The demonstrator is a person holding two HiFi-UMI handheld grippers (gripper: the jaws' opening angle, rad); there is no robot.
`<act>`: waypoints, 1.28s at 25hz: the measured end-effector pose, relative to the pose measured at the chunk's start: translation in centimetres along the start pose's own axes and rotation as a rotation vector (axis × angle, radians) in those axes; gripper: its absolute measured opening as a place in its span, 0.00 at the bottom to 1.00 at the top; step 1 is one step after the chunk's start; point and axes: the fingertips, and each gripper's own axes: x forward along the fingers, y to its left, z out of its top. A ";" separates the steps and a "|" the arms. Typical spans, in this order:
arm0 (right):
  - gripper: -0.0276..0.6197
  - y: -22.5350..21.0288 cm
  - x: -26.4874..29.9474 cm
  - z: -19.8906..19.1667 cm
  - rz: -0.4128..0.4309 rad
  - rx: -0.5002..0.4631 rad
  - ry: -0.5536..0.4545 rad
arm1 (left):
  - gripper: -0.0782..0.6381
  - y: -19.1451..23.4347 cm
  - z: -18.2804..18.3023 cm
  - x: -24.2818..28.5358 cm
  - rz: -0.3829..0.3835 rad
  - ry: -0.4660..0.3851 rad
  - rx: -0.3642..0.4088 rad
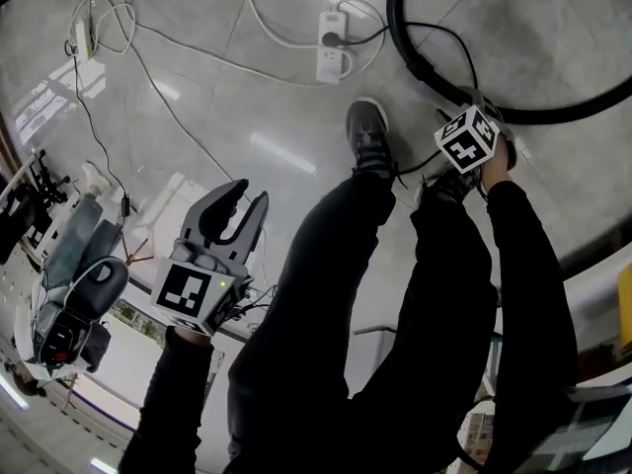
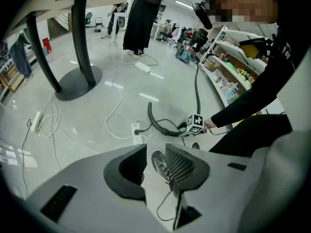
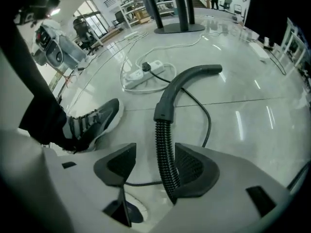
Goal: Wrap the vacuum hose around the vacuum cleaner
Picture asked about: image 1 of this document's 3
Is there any black equipment stand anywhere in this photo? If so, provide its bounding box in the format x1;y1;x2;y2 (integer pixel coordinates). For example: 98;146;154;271
0;148;70;266

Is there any dark red metal stand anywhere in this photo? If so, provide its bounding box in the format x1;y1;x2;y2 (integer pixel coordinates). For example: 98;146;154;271
121;237;155;267

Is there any black rig power cable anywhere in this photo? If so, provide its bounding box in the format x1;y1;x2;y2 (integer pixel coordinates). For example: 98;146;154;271
320;20;480;177

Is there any person's right shoe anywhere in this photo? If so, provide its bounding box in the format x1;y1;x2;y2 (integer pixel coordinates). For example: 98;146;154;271
417;165;483;206

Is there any white power strip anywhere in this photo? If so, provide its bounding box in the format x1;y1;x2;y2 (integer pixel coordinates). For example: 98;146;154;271
73;17;98;61
315;10;351;84

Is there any black adapter cable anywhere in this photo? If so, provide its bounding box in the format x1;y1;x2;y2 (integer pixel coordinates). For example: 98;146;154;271
63;39;134;216

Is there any person's left shoe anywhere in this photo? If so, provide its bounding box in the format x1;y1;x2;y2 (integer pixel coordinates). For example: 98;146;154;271
345;97;396;175

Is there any person's left leg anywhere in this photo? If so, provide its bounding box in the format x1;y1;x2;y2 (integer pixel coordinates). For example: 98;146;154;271
226;170;399;474

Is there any black padded seat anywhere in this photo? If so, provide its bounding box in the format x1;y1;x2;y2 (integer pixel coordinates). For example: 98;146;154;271
29;257;130;379

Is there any person's shoe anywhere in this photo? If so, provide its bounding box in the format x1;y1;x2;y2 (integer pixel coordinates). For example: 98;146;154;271
417;165;483;206
345;97;396;175

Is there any person's leg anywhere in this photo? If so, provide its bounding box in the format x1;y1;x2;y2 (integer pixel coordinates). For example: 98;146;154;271
345;175;500;474
226;170;399;474

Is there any yellow bin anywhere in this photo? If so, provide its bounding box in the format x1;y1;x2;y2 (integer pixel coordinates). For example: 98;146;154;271
615;264;632;350

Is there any black vacuum hose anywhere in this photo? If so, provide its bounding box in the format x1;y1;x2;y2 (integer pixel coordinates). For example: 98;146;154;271
386;0;632;125

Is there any person's left forearm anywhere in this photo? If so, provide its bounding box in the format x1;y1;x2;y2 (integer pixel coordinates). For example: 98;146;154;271
118;324;216;474

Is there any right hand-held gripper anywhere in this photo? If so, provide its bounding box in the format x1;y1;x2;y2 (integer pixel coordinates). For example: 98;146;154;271
433;86;517;175

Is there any long white cable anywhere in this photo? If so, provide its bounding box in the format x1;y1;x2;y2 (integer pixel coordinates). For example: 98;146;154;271
122;39;236;180

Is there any person's right leg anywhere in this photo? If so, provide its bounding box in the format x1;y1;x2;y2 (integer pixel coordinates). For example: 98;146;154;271
345;175;500;474

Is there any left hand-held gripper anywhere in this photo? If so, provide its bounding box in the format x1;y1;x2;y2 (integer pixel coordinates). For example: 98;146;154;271
150;178;271;338

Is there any person's right forearm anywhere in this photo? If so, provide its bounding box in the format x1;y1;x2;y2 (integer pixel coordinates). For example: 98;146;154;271
479;138;564;285

